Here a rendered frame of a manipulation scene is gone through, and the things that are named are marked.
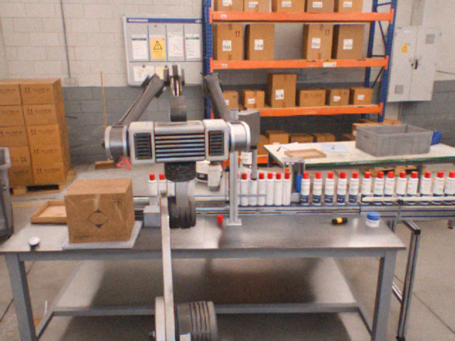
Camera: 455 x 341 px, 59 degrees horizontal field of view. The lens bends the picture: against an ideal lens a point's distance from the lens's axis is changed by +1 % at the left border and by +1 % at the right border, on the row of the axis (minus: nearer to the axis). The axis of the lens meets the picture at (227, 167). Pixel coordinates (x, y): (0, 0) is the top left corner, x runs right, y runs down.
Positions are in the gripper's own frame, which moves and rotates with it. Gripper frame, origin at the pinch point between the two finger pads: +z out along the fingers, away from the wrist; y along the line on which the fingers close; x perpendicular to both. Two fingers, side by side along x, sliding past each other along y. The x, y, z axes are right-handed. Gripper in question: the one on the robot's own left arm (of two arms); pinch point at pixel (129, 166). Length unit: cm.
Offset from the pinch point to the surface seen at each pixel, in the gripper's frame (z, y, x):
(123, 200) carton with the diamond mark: 6.2, -28.0, 8.5
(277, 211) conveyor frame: 79, -6, -47
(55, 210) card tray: -5, 26, 59
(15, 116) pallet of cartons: -84, 293, 120
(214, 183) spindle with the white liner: 51, 29, -26
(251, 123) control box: 24, -11, -68
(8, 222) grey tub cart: -8, 157, 153
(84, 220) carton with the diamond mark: 1.5, -26.0, 30.1
